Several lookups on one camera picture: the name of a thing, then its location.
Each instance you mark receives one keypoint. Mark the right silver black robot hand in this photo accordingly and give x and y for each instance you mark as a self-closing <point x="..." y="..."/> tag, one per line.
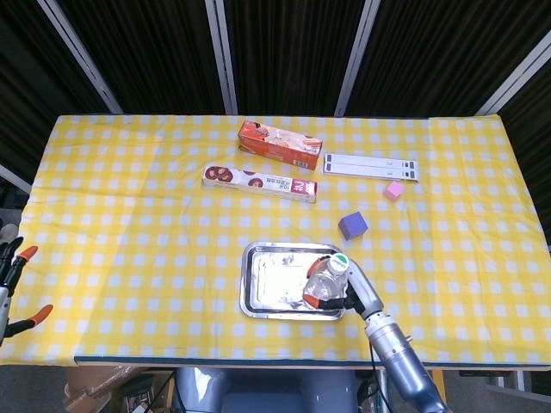
<point x="363" y="288"/>

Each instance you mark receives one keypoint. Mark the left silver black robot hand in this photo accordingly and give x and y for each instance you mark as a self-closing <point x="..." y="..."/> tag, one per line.
<point x="13" y="275"/>

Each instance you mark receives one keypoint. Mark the transparent plastic bottle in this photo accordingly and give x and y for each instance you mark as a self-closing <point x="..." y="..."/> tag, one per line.
<point x="323" y="281"/>

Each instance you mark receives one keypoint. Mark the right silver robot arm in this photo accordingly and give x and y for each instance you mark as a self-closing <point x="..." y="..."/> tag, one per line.
<point x="398" y="350"/>

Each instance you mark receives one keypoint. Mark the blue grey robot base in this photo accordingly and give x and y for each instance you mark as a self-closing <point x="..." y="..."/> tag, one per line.
<point x="258" y="391"/>

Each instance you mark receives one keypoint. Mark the stainless steel rectangular tray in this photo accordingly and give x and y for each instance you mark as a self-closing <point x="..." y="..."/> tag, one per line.
<point x="271" y="284"/>

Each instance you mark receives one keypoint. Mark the purple foam cube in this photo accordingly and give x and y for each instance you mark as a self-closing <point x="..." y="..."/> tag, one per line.
<point x="353" y="226"/>

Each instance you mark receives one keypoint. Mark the pink foam cube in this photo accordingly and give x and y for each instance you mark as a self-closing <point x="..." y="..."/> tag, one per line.
<point x="393" y="191"/>

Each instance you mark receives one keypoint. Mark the yellow white checkered tablecloth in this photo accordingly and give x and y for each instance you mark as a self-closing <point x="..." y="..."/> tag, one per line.
<point x="129" y="258"/>

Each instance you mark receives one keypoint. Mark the yellow table leg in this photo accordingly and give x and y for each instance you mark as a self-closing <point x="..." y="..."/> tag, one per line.
<point x="438" y="380"/>

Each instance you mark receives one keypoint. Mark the white flat rectangular box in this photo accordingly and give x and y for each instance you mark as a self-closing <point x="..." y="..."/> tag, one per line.
<point x="366" y="167"/>

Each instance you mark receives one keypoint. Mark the brown cardboard box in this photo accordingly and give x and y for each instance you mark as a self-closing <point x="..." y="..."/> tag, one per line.
<point x="94" y="383"/>

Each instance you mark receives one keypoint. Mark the long white baking paper box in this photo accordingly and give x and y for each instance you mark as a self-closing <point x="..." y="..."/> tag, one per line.
<point x="258" y="183"/>

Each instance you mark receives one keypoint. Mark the orange snack box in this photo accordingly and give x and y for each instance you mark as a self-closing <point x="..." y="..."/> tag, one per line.
<point x="275" y="144"/>

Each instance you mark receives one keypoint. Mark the white aluminium frame post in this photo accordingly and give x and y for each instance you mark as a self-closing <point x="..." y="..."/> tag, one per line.
<point x="79" y="56"/>
<point x="221" y="56"/>
<point x="514" y="77"/>
<point x="15" y="178"/>
<point x="357" y="56"/>

